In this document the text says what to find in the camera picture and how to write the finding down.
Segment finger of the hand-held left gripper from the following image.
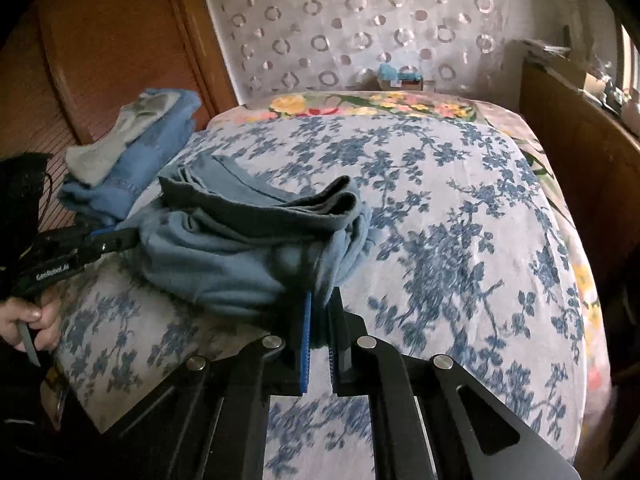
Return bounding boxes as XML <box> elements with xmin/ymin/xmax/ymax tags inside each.
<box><xmin>37</xmin><ymin>224</ymin><xmax>117</xmax><ymax>247</ymax></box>
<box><xmin>74</xmin><ymin>229</ymin><xmax>139</xmax><ymax>268</ymax></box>

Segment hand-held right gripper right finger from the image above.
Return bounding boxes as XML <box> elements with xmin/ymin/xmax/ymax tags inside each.
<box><xmin>326</xmin><ymin>286</ymin><xmax>582</xmax><ymax>480</ymax></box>

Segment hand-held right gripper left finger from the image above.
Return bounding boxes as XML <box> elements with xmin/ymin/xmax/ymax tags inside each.
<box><xmin>110</xmin><ymin>290</ymin><xmax>315</xmax><ymax>480</ymax></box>

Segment blue-grey pants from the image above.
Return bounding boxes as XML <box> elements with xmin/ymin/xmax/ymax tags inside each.
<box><xmin>125</xmin><ymin>154</ymin><xmax>373</xmax><ymax>318</ymax></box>

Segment person's left hand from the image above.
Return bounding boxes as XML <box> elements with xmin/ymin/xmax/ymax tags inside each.
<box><xmin>0</xmin><ymin>291</ymin><xmax>63</xmax><ymax>356</ymax></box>

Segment folded grey garment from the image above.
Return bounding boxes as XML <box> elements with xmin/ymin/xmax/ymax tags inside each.
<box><xmin>65</xmin><ymin>97</ymin><xmax>176</xmax><ymax>186</ymax></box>

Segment folded blue garment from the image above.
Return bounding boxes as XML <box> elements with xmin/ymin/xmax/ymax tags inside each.
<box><xmin>57</xmin><ymin>89</ymin><xmax>203</xmax><ymax>226</ymax></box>

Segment blue floral bed sheet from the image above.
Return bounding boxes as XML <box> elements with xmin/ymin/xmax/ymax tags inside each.
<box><xmin>52</xmin><ymin>112</ymin><xmax>588</xmax><ymax>480</ymax></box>

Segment wooden wardrobe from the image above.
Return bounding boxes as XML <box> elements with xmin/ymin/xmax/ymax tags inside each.
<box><xmin>0</xmin><ymin>0</ymin><xmax>240</xmax><ymax>241</ymax></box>

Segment small brown box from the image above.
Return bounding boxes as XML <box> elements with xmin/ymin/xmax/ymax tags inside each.
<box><xmin>375</xmin><ymin>77</ymin><xmax>426</xmax><ymax>92</ymax></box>

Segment small blue cloth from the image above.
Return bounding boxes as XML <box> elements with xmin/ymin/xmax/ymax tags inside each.
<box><xmin>377</xmin><ymin>63</ymin><xmax>422</xmax><ymax>84</ymax></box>

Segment wooden sideboard cabinet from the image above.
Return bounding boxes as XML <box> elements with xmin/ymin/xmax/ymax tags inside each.
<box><xmin>520</xmin><ymin>57</ymin><xmax>640</xmax><ymax>386</ymax></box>

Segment cardboard box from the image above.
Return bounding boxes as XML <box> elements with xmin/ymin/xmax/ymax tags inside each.
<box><xmin>550</xmin><ymin>55</ymin><xmax>589</xmax><ymax>89</ymax></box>

